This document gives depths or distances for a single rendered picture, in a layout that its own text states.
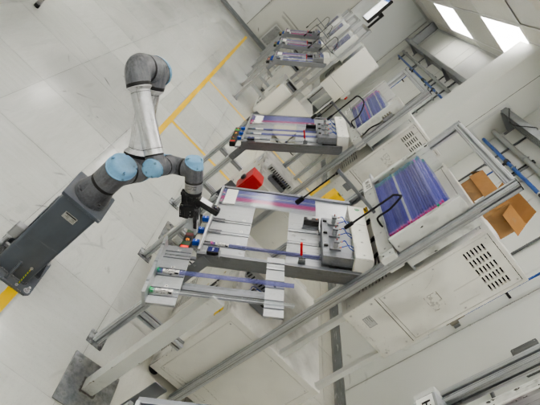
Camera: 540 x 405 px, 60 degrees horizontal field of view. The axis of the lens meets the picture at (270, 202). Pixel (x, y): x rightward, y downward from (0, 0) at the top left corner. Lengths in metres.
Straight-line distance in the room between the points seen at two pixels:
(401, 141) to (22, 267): 2.40
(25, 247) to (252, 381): 1.22
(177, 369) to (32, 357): 0.67
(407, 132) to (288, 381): 1.82
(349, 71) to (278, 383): 4.78
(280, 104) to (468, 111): 2.55
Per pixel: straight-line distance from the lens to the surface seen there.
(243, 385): 2.51
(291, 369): 2.40
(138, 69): 1.90
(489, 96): 5.29
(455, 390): 1.45
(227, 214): 2.37
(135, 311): 2.27
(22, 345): 2.27
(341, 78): 6.51
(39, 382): 2.24
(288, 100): 6.53
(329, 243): 2.11
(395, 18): 10.67
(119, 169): 1.93
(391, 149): 3.36
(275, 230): 3.60
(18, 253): 2.29
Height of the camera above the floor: 1.77
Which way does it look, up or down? 20 degrees down
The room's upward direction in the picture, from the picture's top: 53 degrees clockwise
